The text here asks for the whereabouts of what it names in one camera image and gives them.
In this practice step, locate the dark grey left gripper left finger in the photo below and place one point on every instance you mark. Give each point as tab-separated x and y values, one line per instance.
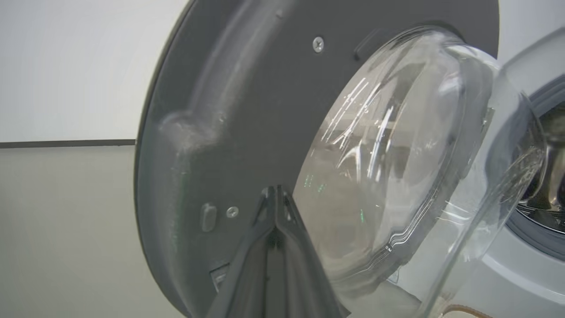
242	282

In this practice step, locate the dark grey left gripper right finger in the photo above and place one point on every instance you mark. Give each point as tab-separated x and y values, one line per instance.
309	282

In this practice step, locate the round black glass washer door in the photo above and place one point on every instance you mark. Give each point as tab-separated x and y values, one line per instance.
247	110

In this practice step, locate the white front-load washing machine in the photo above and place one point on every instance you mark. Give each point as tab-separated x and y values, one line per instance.
521	282

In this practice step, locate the stainless steel washing machine drum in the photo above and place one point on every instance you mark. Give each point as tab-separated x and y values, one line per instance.
554	176

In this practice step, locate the white perforated laundry basket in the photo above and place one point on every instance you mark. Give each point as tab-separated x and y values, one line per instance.
461	311

